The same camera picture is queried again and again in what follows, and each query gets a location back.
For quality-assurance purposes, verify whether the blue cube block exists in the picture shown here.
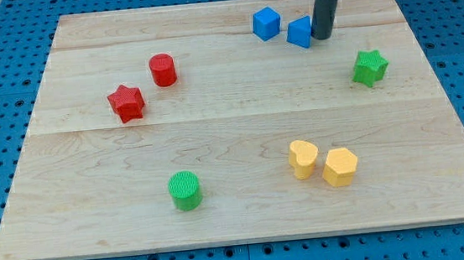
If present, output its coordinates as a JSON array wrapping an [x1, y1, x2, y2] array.
[[253, 7, 281, 41]]

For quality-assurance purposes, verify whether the blue triangular block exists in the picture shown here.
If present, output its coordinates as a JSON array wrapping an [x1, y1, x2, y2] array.
[[286, 16, 311, 49]]

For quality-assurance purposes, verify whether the red star block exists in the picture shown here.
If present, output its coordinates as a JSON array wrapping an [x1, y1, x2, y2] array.
[[107, 85, 145, 123]]

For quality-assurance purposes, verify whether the green star block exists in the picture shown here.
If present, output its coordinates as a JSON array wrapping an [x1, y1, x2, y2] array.
[[352, 50, 388, 88]]

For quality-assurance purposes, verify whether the light wooden board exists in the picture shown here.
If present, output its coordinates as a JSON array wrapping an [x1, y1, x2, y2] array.
[[0, 0, 464, 260]]

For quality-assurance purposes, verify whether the green cylinder block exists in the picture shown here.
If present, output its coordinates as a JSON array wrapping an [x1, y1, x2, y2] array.
[[168, 170, 203, 211]]

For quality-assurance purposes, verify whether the yellow heart block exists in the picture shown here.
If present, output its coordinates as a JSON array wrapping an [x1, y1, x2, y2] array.
[[288, 140, 319, 180]]

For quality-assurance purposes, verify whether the red cylinder block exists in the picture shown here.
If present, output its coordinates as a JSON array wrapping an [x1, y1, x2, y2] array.
[[149, 54, 177, 87]]

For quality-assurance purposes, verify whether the yellow hexagon block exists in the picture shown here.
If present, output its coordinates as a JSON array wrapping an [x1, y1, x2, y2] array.
[[322, 147, 358, 187]]

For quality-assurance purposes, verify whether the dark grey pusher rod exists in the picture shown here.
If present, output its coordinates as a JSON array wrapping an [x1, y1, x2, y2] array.
[[311, 0, 338, 40]]

